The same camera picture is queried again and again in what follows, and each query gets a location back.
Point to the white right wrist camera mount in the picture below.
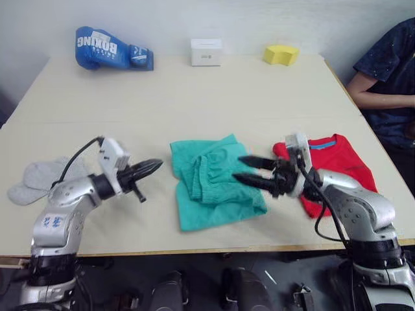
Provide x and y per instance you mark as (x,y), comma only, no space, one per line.
(301,145)

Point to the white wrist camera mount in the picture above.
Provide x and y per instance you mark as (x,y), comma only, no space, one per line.
(111,155)
(301,145)

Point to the blue boxing glove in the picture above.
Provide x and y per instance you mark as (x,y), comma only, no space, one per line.
(100,48)

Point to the bystander bare forearm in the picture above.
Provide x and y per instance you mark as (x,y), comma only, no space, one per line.
(379,98)

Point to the black metal clamp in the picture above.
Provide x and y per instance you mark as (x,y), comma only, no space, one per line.
(302,296)

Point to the bystander in navy t-shirt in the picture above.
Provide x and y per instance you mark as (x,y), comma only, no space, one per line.
(389,55)

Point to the yellow foam block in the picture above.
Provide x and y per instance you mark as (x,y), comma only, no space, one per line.
(280,55)

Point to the green shorts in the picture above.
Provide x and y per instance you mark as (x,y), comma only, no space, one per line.
(220,201)

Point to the small white cardboard box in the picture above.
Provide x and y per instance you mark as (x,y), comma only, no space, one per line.
(206,53)

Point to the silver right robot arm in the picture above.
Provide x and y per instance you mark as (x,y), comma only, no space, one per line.
(356,201)

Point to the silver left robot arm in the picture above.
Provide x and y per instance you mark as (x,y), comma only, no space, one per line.
(65,201)

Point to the dark rounded shape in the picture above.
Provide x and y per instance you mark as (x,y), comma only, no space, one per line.
(246,291)
(170,291)

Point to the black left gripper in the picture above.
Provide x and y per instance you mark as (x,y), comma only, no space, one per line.
(129,178)

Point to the red t-shirt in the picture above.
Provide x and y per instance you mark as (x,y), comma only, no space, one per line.
(340,155)

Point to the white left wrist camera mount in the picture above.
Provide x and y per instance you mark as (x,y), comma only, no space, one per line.
(111,155)

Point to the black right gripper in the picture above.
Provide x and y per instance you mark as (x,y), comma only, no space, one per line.
(287,178)

